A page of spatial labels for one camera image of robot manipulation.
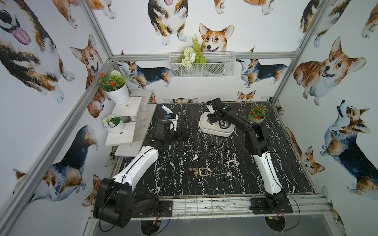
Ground white pink band watch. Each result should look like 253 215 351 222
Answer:
227 160 240 167

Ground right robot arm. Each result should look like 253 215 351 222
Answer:
206 98 288 211

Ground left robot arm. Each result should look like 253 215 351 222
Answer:
93 118 184 228

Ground white storage box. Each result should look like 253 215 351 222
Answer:
199 112 235 137

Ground clear blue spray bottle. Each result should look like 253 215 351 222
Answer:
161 105 174 120

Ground white stepped shelf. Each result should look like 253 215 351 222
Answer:
105 90 157 157

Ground green pot red flowers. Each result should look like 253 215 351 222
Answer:
248 105 266 124

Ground small white flower pot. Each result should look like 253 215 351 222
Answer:
102 115 124 135

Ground green fern white flowers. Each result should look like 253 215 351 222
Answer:
178 34 207 68

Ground large white flower pot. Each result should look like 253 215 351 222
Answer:
98 70 130 105

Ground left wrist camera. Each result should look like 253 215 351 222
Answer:
168 113 179 132

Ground white wire wall basket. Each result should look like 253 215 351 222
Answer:
169 52 236 78

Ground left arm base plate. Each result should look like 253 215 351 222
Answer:
132 200 173 218

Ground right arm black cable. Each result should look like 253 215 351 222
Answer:
264 151 302 232

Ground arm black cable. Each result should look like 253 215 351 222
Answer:
97 141 172 236
264 151 302 232

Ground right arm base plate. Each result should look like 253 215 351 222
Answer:
250 198 293 214

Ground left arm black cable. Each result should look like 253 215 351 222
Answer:
97 141 172 236

